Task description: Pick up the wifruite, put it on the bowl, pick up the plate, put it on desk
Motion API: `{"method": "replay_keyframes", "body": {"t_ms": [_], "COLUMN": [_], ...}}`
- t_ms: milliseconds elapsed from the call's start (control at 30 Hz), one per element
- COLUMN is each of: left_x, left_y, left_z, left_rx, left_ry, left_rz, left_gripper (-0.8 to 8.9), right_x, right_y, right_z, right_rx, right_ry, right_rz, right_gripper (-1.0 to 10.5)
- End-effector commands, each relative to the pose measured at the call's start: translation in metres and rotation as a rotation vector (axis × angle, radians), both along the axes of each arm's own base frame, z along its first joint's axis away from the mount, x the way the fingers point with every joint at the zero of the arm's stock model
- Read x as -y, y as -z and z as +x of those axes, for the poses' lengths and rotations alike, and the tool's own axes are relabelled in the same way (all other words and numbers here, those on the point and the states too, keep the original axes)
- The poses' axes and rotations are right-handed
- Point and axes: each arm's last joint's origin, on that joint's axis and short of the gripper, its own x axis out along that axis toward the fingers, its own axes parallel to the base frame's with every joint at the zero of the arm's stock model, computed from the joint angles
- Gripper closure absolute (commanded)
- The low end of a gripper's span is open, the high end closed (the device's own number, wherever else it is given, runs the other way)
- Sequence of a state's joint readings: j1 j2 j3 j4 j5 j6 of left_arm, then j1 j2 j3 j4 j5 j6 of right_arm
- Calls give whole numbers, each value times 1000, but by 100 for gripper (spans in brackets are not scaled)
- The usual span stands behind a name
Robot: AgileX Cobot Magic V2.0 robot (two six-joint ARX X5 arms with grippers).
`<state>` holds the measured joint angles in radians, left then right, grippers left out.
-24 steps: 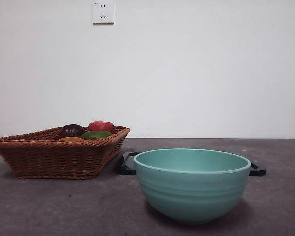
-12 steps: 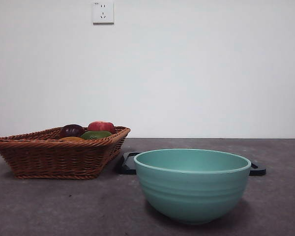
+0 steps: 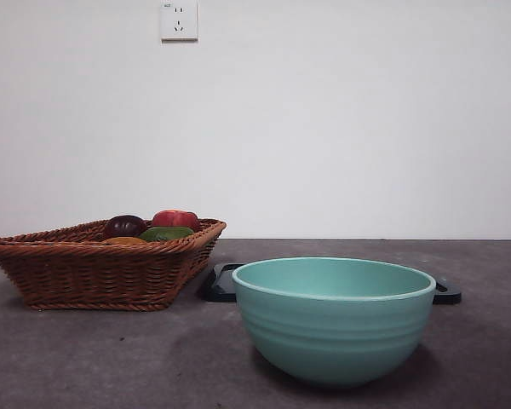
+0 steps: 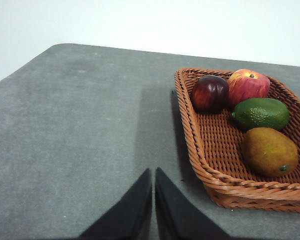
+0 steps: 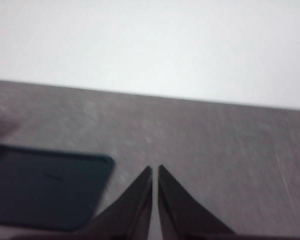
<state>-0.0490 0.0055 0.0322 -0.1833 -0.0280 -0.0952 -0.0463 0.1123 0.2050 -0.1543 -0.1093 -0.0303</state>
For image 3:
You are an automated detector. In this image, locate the brown kiwi fruit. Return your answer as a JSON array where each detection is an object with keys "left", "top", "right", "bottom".
[{"left": 100, "top": 236, "right": 147, "bottom": 246}]

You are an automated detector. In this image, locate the teal ribbed bowl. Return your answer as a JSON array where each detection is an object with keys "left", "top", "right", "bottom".
[{"left": 231, "top": 256, "right": 437, "bottom": 389}]

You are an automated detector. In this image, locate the red apple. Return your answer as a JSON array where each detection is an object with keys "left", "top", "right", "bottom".
[{"left": 152, "top": 209, "right": 200, "bottom": 233}]

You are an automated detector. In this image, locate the black rectangular tray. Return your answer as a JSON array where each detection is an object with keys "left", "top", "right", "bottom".
[{"left": 200, "top": 262, "right": 462, "bottom": 306}]

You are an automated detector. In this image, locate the green avocado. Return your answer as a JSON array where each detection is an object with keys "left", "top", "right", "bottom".
[{"left": 137, "top": 226, "right": 196, "bottom": 243}]

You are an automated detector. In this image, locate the dark purple round fruit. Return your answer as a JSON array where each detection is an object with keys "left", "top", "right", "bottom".
[{"left": 102, "top": 215, "right": 148, "bottom": 239}]

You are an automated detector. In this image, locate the brown wicker basket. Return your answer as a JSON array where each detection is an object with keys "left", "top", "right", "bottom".
[{"left": 0, "top": 217, "right": 228, "bottom": 312}]

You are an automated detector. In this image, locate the white wall socket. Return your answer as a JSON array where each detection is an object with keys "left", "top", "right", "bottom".
[{"left": 160, "top": 1, "right": 199, "bottom": 43}]

